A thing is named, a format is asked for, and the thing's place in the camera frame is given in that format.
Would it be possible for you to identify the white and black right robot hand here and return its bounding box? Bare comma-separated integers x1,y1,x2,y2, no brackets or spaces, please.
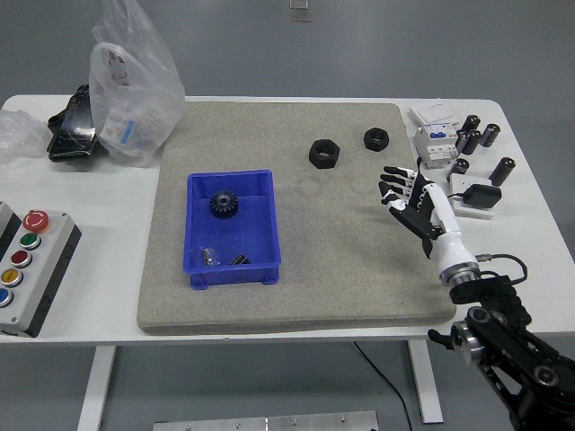
378,164,480,277

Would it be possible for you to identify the blue plastic bin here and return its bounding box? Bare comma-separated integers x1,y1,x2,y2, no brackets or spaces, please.
181,168,283,291

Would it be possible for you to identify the large black spur gear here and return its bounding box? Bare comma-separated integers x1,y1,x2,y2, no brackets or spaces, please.
208,189,239,221

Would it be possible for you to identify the small black hex nut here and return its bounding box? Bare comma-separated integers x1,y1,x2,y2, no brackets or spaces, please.
362,127,390,152

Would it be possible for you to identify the large black hex nut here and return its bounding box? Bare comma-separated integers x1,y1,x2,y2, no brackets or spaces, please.
307,138,341,170

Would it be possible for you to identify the grey push-button control box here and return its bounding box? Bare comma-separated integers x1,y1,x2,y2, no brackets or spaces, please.
0,209,84,339

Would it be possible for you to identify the white circuit breaker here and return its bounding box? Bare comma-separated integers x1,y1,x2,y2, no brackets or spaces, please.
412,124,459,171

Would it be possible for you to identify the white table leg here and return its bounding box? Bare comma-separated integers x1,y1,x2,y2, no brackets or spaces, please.
76,345,117,431
406,339,446,424

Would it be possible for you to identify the grey-brown felt mat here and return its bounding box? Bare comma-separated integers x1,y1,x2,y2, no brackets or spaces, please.
136,101,456,336

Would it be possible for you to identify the small clear bag of screws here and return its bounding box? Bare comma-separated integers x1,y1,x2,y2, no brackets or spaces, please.
199,245,221,269

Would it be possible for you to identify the floor outlet cover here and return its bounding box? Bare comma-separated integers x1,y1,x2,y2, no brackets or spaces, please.
288,0,314,23

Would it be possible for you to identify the clear plastic bag with boxes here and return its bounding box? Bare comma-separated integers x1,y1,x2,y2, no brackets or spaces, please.
88,0,187,169

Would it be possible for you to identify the clear bubble wrap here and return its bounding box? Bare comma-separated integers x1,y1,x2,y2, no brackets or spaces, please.
0,109,53,171

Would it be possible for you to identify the black adapter cord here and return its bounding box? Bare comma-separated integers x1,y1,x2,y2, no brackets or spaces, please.
415,156,466,199

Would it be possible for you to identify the white wall switch panel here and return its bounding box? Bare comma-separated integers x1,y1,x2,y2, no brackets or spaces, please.
408,101,461,130

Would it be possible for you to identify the black floor cable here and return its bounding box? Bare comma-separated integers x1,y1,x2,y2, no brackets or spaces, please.
352,340,414,431

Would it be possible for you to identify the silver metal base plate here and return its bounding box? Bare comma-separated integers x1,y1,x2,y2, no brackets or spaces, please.
152,409,379,431

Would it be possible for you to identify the black wrapped metal bracket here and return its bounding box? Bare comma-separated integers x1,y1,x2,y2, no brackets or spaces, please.
46,84,109,163

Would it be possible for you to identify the grey black-edged enclosure box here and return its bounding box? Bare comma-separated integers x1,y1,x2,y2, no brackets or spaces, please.
0,201,22,261

